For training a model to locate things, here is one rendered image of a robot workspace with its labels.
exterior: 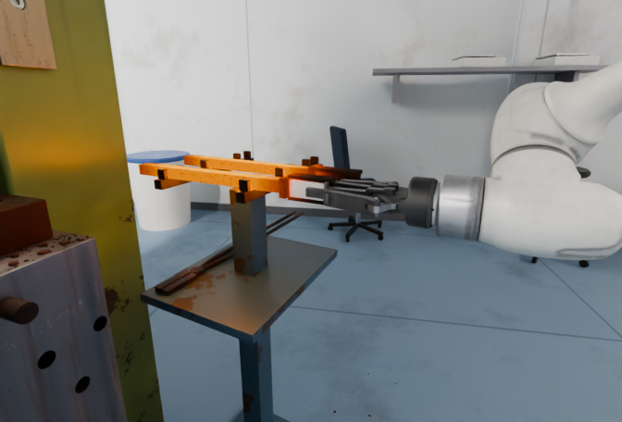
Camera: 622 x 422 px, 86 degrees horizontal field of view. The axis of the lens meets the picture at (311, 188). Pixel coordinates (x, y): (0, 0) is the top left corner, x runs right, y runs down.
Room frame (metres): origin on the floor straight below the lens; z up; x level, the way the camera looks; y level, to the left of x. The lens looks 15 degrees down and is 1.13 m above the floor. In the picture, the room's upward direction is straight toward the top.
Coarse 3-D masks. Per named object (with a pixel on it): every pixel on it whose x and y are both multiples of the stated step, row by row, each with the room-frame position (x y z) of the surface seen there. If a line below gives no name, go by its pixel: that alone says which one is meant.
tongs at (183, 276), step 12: (288, 216) 1.13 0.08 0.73; (300, 216) 1.15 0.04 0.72; (276, 228) 1.01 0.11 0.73; (204, 264) 0.76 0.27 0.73; (216, 264) 0.77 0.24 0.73; (180, 276) 0.70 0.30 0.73; (192, 276) 0.70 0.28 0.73; (156, 288) 0.65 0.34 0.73; (168, 288) 0.65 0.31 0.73; (180, 288) 0.67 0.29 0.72
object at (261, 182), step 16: (176, 176) 0.67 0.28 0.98; (192, 176) 0.65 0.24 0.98; (208, 176) 0.64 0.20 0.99; (224, 176) 0.62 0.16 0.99; (240, 176) 0.60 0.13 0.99; (256, 176) 0.60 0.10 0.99; (272, 176) 0.60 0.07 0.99; (288, 176) 0.56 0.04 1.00; (304, 176) 0.56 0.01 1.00; (320, 176) 0.56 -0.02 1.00; (288, 192) 0.56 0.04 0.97
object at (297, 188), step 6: (294, 180) 0.56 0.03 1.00; (300, 180) 0.55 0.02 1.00; (294, 186) 0.55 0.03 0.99; (300, 186) 0.55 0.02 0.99; (306, 186) 0.54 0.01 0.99; (312, 186) 0.54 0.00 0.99; (318, 186) 0.54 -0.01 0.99; (294, 192) 0.55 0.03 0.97; (300, 192) 0.55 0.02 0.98; (306, 198) 0.55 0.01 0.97; (312, 198) 0.54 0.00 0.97; (318, 198) 0.54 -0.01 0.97
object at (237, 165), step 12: (192, 156) 0.82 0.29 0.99; (204, 156) 0.82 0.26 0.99; (228, 168) 0.77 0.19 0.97; (240, 168) 0.75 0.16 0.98; (252, 168) 0.74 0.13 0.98; (264, 168) 0.72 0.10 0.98; (288, 168) 0.69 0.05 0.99; (300, 168) 0.68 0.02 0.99; (312, 168) 0.65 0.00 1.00; (324, 168) 0.65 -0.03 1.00; (336, 168) 0.65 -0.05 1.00; (348, 168) 0.65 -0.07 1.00
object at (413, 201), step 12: (420, 180) 0.47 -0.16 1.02; (432, 180) 0.46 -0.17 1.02; (372, 192) 0.49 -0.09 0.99; (396, 192) 0.49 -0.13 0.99; (408, 192) 0.46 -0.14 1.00; (420, 192) 0.45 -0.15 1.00; (432, 192) 0.45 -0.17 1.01; (396, 204) 0.46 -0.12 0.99; (408, 204) 0.45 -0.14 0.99; (420, 204) 0.44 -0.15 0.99; (408, 216) 0.45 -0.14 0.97; (420, 216) 0.44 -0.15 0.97
